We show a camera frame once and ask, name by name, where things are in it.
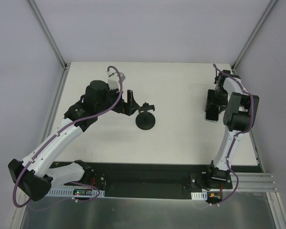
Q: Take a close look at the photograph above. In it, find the black smartphone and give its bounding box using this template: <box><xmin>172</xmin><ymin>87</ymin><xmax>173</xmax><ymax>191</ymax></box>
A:
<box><xmin>205</xmin><ymin>104</ymin><xmax>219</xmax><ymax>122</ymax></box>

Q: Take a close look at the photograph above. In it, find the black phone stand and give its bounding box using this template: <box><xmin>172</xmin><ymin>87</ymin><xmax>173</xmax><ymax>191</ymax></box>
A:
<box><xmin>135</xmin><ymin>103</ymin><xmax>156</xmax><ymax>130</ymax></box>

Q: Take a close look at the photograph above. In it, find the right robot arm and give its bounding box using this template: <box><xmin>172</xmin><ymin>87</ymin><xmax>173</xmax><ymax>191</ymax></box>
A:
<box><xmin>203</xmin><ymin>68</ymin><xmax>260</xmax><ymax>190</ymax></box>

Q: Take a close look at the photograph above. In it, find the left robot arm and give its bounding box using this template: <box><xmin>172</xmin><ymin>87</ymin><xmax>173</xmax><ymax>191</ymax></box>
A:
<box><xmin>8</xmin><ymin>80</ymin><xmax>139</xmax><ymax>201</ymax></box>

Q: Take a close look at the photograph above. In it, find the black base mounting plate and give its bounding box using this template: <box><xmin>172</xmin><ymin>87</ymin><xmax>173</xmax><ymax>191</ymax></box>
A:
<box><xmin>63</xmin><ymin>161</ymin><xmax>264</xmax><ymax>200</ymax></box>

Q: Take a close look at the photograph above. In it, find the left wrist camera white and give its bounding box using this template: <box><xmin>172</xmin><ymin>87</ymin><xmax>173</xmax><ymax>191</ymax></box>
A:
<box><xmin>107</xmin><ymin>71</ymin><xmax>121</xmax><ymax>91</ymax></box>

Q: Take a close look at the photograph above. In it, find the left aluminium frame post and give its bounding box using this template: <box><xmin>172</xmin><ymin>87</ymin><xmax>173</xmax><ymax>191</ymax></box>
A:
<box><xmin>27</xmin><ymin>0</ymin><xmax>71</xmax><ymax>71</ymax></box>

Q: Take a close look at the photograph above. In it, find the aluminium frame post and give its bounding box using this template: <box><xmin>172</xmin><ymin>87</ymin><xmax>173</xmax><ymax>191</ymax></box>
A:
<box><xmin>230</xmin><ymin>0</ymin><xmax>280</xmax><ymax>72</ymax></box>
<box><xmin>27</xmin><ymin>0</ymin><xmax>71</xmax><ymax>71</ymax></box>

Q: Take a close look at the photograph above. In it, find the aluminium rail profile front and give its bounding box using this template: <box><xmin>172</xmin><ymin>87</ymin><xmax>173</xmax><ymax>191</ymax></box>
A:
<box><xmin>21</xmin><ymin>167</ymin><xmax>278</xmax><ymax>193</ymax></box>

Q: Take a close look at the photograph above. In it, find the right white cable duct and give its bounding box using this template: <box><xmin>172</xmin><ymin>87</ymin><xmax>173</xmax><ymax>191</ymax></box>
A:
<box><xmin>191</xmin><ymin>191</ymin><xmax>208</xmax><ymax>201</ymax></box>

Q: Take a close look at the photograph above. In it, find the white cable duct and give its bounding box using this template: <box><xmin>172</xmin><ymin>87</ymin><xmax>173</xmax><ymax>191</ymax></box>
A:
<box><xmin>191</xmin><ymin>191</ymin><xmax>208</xmax><ymax>201</ymax></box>
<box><xmin>46</xmin><ymin>187</ymin><xmax>105</xmax><ymax>198</ymax></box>

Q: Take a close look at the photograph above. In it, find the left white cable duct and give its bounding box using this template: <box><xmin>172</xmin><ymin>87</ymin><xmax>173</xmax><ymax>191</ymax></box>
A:
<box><xmin>46</xmin><ymin>187</ymin><xmax>105</xmax><ymax>198</ymax></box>

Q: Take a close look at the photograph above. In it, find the right aluminium frame post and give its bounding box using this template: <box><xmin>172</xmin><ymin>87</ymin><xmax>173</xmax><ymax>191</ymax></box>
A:
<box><xmin>230</xmin><ymin>0</ymin><xmax>280</xmax><ymax>72</ymax></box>

